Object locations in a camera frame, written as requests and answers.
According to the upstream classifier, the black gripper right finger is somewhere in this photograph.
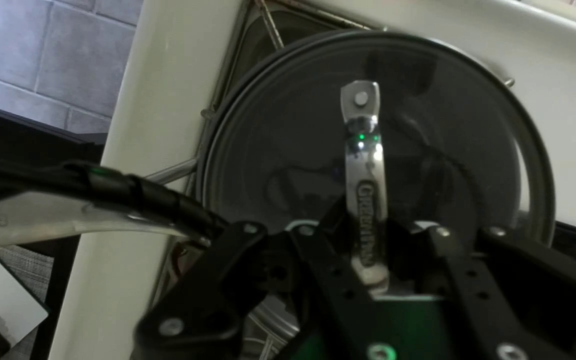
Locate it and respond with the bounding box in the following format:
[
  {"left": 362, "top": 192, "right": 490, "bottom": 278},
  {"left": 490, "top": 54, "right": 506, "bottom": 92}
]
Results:
[{"left": 394, "top": 219, "right": 576, "bottom": 360}]

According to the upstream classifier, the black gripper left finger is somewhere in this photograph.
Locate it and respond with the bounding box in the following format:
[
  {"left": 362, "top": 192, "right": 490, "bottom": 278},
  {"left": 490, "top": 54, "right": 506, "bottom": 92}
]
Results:
[{"left": 134, "top": 198, "right": 384, "bottom": 360}]

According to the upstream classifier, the glass lid with metal handle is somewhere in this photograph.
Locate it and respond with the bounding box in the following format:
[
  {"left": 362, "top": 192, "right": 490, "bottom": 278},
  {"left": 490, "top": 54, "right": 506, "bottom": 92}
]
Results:
[{"left": 197, "top": 28, "right": 558, "bottom": 316}]

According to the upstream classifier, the white gas stove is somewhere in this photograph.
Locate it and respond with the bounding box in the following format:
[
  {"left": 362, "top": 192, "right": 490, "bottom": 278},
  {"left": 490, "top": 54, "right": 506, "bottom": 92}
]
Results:
[{"left": 47, "top": 0, "right": 576, "bottom": 360}]

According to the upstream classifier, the black cable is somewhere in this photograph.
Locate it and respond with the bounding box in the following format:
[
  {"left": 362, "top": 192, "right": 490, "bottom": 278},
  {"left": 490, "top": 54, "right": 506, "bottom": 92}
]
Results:
[{"left": 0, "top": 151, "right": 233, "bottom": 244}]

